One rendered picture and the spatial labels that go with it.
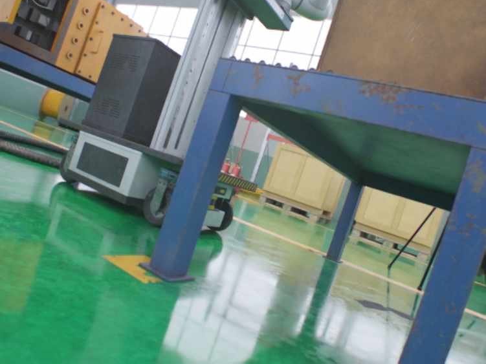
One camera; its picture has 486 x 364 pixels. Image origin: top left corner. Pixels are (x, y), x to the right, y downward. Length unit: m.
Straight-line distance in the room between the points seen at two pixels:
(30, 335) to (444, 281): 0.74
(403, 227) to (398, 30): 5.33
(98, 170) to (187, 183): 0.90
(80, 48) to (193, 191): 2.24
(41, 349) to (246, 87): 0.76
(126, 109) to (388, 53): 1.26
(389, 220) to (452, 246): 5.61
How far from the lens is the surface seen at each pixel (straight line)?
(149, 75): 2.02
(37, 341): 0.68
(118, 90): 2.08
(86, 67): 3.17
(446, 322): 0.87
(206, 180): 1.08
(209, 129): 1.08
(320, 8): 2.44
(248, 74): 1.07
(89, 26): 3.20
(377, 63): 1.23
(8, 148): 2.75
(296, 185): 6.95
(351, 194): 2.67
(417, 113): 0.90
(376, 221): 6.48
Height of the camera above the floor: 0.33
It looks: level
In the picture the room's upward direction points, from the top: 19 degrees clockwise
